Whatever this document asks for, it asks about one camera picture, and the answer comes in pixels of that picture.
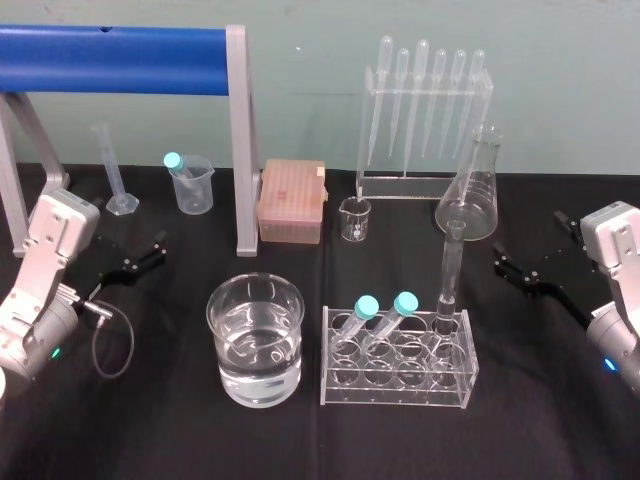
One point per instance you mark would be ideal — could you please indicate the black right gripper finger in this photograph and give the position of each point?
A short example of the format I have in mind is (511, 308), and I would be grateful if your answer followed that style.
(517, 277)
(569, 229)

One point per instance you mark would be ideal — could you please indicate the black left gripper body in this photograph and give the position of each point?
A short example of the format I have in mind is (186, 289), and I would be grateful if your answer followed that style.
(102, 260)

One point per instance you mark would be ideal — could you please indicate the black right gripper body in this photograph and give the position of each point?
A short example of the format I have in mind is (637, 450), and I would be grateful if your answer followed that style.
(575, 285)

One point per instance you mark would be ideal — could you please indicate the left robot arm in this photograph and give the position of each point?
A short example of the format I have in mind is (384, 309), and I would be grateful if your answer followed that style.
(47, 260)

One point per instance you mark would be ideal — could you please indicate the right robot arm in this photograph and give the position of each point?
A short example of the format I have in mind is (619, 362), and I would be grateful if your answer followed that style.
(615, 260)

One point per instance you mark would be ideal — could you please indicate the glass test tube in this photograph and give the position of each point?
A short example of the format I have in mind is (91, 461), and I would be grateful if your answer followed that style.
(451, 270)

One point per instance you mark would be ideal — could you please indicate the clear plastic beaker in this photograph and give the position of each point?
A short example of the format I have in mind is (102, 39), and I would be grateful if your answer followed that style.
(196, 195)

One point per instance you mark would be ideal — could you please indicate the teal capped plastic tube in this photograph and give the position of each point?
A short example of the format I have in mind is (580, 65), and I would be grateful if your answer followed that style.
(173, 160)
(405, 303)
(366, 306)

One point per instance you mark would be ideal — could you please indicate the blue tube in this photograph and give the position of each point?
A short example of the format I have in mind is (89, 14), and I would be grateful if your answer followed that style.
(110, 60)

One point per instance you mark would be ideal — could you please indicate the clear acrylic pipette rack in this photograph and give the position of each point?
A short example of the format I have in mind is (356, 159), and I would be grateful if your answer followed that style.
(395, 187)

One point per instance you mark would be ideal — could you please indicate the large glass beaker with water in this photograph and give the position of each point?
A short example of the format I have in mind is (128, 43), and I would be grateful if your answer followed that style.
(257, 360)

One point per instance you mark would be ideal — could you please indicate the clear acrylic test tube rack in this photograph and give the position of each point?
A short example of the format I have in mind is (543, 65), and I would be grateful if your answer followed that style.
(400, 392)

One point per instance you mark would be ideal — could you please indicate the small glass beaker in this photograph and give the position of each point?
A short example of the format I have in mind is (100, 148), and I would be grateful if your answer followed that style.
(355, 220)

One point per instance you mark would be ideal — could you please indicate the clear plastic graduated cylinder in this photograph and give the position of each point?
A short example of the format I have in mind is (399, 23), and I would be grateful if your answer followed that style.
(114, 170)

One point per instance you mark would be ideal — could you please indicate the glass conical flask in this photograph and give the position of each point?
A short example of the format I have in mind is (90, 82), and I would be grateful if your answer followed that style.
(470, 210)

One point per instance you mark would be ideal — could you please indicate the grey stand support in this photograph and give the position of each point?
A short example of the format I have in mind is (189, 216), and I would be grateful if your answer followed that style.
(244, 150)
(30, 135)

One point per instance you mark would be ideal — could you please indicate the pink pipette tip box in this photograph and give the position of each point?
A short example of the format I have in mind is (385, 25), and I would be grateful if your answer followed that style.
(290, 200)

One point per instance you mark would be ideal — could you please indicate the black table cloth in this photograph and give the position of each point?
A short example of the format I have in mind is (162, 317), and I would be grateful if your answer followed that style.
(170, 440)

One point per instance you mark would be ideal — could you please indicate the clear plastic pipette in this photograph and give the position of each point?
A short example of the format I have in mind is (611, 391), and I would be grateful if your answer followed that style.
(478, 62)
(385, 50)
(458, 62)
(401, 62)
(439, 62)
(421, 55)

